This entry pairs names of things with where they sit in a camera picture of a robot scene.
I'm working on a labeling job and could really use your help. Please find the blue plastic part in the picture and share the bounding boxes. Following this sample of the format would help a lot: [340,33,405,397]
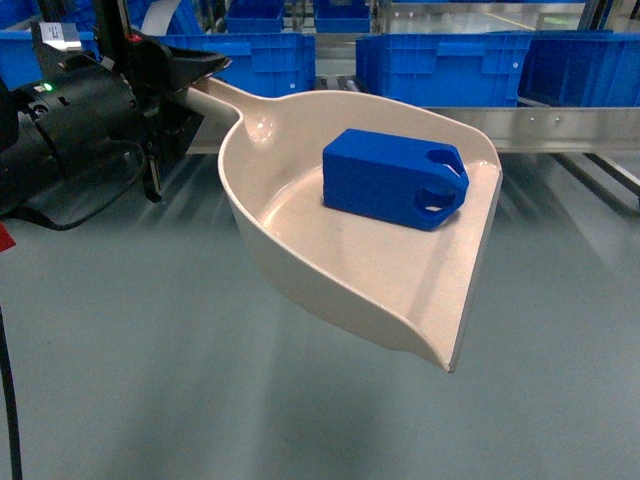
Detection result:
[322,129,470,231]

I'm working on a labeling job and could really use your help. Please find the blue plastic crate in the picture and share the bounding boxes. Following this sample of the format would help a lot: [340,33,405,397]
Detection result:
[159,33,316,98]
[518,30,639,108]
[356,31,533,107]

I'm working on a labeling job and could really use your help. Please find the stainless steel shelf rack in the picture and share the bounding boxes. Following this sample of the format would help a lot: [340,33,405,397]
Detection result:
[189,0,640,211]

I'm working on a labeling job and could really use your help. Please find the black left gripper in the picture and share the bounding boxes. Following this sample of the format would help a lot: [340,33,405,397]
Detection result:
[29,37,231,203]

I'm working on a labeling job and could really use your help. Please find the beige plastic dustpan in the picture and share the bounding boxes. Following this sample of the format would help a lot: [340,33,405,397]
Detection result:
[177,78,502,372]

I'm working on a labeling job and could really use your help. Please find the black cable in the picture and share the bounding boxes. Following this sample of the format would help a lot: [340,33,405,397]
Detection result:
[0,142,149,480]

